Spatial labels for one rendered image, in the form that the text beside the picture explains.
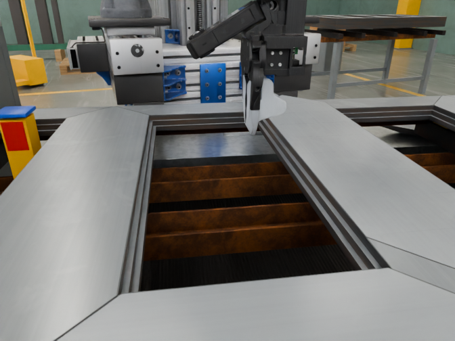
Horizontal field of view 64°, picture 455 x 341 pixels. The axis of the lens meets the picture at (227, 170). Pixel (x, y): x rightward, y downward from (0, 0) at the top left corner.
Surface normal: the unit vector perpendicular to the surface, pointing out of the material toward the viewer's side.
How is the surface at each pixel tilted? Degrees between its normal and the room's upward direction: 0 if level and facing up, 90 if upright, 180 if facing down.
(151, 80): 90
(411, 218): 0
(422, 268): 0
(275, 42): 90
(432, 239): 0
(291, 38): 90
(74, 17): 90
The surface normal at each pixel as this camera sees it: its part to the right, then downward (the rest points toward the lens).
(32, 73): 0.83, 0.25
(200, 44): 0.10, 0.43
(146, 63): 0.33, 0.40
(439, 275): 0.00, -0.90
